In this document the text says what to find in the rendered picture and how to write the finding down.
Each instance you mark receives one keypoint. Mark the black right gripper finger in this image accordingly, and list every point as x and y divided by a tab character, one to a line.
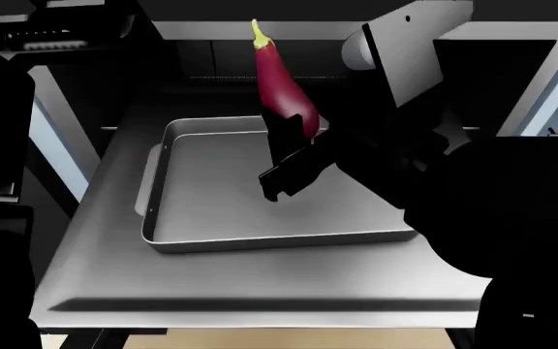
284	138

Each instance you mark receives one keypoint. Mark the grey metal baking tray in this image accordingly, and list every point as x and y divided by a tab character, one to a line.
269	203

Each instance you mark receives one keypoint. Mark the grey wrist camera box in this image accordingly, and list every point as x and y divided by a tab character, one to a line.
400	54

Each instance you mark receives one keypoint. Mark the grey open oven door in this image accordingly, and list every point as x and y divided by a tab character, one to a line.
240	276

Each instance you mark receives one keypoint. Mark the dark oven body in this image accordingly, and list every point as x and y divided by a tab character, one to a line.
201	58

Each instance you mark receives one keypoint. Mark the purple eggplant with green stem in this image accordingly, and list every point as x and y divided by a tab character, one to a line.
281	87

